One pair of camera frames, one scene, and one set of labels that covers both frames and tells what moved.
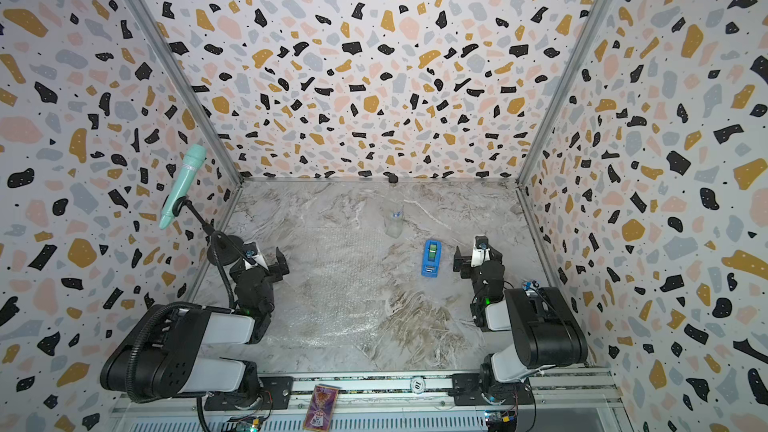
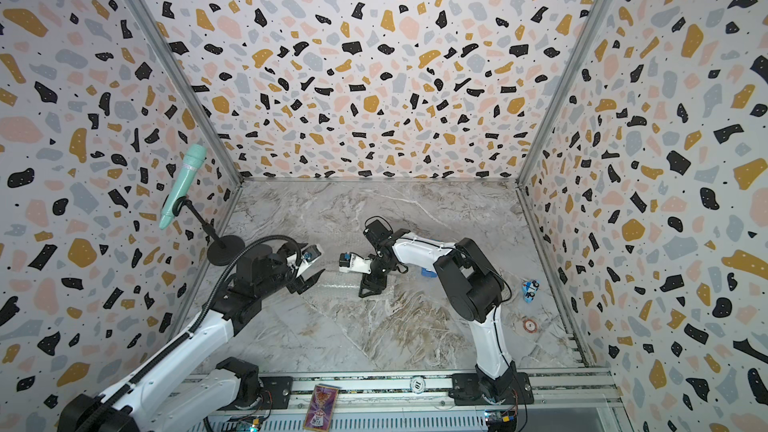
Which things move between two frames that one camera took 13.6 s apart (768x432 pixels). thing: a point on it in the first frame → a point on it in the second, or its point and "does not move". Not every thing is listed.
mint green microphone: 194,155 does not move
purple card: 321,409 does not move
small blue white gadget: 530,288 does not move
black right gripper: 465,262 → 372,285
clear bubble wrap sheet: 335,293 → 415,325
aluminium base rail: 570,400 does not move
